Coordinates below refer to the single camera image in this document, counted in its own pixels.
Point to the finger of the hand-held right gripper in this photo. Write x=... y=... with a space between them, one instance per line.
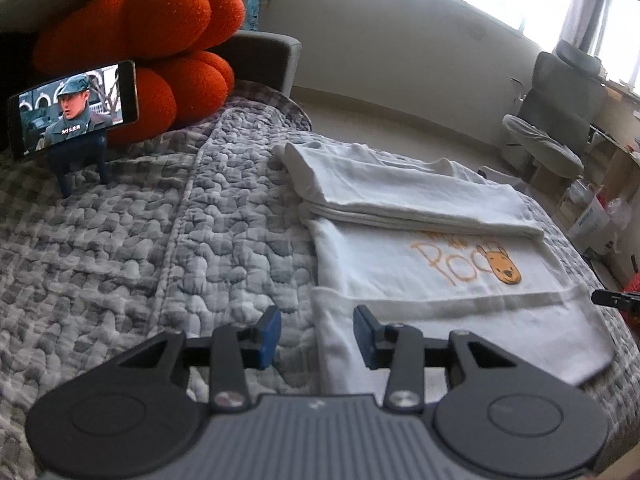
x=620 y=300

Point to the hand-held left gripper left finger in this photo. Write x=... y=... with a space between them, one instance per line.
x=267 y=337

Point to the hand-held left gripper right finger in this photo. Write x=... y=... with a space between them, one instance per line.
x=364 y=335

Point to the white t-shirt with bear print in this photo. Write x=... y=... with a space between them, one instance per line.
x=400 y=190

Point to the white and blue carton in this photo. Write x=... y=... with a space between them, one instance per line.
x=592 y=225

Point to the grey checked quilt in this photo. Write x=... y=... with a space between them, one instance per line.
x=125 y=260

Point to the wooden desk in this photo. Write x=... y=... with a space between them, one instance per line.
x=620 y=105

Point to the grey office chair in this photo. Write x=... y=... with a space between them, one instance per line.
x=560 y=100

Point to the blue phone stand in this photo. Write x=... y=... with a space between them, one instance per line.
x=80 y=152

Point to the dark grey sofa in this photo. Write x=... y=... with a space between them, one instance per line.
x=265 y=55

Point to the pale sheer curtain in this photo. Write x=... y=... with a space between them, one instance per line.
x=582 y=5

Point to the smartphone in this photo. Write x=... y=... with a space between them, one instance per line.
x=75 y=107

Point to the orange knot cushion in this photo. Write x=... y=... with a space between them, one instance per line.
x=165 y=20

